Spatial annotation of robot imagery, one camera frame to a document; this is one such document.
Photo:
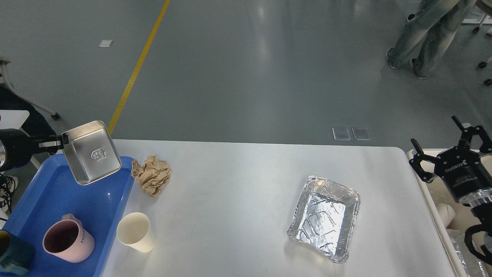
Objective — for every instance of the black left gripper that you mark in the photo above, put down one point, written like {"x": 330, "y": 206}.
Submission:
{"x": 17, "y": 148}

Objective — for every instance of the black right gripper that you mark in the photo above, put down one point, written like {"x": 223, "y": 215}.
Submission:
{"x": 465, "y": 179}

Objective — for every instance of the stainless steel rectangular tray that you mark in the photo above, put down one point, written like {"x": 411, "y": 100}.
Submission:
{"x": 90, "y": 152}

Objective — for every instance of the pink plastic mug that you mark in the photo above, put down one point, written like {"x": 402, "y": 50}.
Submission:
{"x": 68, "y": 240}

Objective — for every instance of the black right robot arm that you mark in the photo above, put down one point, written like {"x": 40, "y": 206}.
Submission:
{"x": 472, "y": 138}

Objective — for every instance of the seated person leg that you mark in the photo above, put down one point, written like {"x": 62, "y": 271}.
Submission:
{"x": 36, "y": 124}

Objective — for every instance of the blue plastic tray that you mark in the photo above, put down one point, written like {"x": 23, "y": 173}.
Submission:
{"x": 52, "y": 193}

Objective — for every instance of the white side table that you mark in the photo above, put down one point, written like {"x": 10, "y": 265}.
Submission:
{"x": 15, "y": 119}

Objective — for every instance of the white plastic bin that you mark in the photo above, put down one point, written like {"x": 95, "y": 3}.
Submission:
{"x": 437, "y": 193}

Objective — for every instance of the crumpled brown paper ball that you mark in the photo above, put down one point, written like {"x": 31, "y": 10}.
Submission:
{"x": 152, "y": 175}

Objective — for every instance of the teal cup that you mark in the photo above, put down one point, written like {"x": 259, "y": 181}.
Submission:
{"x": 16, "y": 254}

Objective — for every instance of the foil tray in bin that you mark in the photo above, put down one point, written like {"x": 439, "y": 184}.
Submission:
{"x": 472, "y": 266}

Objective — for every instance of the cream paper cup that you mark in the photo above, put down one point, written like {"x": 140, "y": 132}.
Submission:
{"x": 134, "y": 230}

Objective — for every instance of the person in light jeans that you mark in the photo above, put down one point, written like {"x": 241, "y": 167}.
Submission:
{"x": 426, "y": 38}

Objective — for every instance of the aluminium foil tray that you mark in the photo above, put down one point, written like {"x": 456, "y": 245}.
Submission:
{"x": 325, "y": 217}

